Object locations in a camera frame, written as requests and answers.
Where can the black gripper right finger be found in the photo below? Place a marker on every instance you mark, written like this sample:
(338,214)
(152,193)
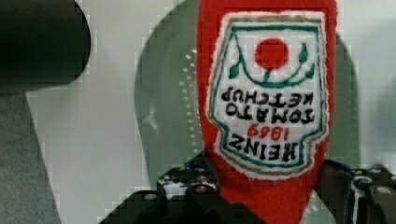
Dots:
(358,196)

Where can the black cylinder post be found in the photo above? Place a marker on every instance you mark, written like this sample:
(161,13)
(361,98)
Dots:
(43,43)

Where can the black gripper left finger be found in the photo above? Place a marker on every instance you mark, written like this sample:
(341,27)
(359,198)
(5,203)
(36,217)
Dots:
(188,194)

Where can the pale green strainer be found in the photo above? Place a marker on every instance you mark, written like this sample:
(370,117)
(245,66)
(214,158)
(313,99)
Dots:
(167,97)

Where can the red plush ketchup bottle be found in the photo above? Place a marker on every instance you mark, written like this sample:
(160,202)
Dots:
(265,72)

